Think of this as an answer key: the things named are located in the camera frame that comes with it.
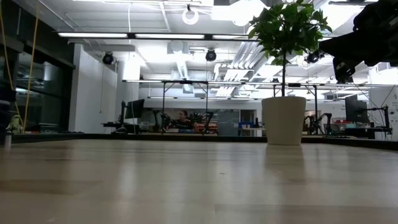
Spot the black computer monitor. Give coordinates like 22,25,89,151
345,95,371,124
124,98,146,119

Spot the green leafy plant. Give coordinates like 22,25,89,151
248,0,333,98

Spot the white plant pot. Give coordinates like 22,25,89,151
261,95,307,146

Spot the grey-blue background cabinet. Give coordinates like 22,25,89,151
216,109,240,136

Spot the person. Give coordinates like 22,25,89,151
169,109,200,133

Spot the long ceiling light strip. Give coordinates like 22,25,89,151
57,32,259,41

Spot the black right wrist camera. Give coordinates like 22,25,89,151
332,57,357,83

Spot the white ceiling ring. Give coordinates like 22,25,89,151
182,7,200,26

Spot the black aluminium table frame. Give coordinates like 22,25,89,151
0,133,398,152

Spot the yellow extension cable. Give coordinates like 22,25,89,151
0,0,40,134

